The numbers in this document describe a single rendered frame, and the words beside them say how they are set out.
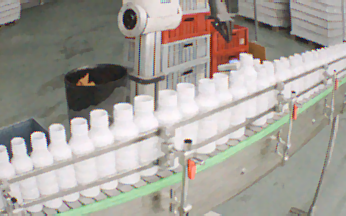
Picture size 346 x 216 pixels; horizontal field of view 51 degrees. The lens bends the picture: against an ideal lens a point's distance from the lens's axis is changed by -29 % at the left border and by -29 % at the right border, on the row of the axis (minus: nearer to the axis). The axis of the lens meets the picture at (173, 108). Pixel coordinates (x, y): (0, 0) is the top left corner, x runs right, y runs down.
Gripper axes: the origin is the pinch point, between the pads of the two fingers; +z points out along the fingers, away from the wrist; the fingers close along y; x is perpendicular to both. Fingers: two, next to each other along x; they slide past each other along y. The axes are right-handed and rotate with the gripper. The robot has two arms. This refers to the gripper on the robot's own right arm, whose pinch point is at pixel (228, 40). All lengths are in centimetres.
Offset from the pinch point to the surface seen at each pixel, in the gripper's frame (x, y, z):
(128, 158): -17, -58, 18
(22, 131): 44, -61, 12
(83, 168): -18, -70, 17
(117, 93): 132, 51, 19
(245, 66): -18.3, -17.6, 7.2
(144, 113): -18, -52, 10
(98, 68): 164, 62, 2
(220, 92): -17.7, -29.1, 11.5
